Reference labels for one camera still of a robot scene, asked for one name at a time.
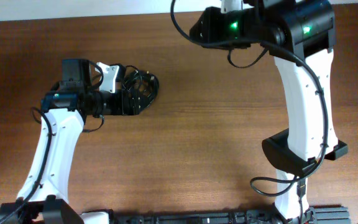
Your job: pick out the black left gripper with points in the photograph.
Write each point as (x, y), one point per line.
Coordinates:
(131, 109)

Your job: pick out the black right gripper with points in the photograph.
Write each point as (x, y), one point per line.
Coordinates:
(211, 22)

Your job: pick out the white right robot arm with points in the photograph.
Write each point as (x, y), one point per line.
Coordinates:
(300, 36)

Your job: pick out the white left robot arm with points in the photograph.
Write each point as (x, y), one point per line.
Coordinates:
(86, 89)

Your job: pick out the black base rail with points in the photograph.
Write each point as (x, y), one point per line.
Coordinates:
(313, 215)

